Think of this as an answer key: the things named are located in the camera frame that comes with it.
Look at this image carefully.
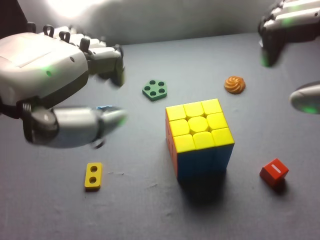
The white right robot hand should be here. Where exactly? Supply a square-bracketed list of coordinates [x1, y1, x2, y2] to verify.
[257, 0, 320, 116]

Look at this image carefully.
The orange swirl cookie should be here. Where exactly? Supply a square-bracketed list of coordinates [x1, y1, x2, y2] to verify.
[223, 74, 247, 96]

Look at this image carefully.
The grey table cloth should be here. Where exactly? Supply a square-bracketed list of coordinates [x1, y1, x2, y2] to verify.
[0, 31, 320, 240]

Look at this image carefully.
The small red block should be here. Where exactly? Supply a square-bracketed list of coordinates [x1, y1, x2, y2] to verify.
[259, 157, 290, 187]

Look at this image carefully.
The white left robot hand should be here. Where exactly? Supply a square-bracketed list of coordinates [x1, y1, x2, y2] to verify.
[0, 22, 130, 151]

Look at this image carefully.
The yellow block with two holes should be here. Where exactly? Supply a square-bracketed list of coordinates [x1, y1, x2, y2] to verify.
[84, 162, 103, 190]

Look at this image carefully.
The Rubik's cube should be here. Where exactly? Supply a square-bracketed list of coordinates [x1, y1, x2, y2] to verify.
[164, 98, 236, 181]

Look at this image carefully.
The green pentagon block with holes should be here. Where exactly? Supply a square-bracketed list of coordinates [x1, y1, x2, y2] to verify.
[141, 79, 168, 102]

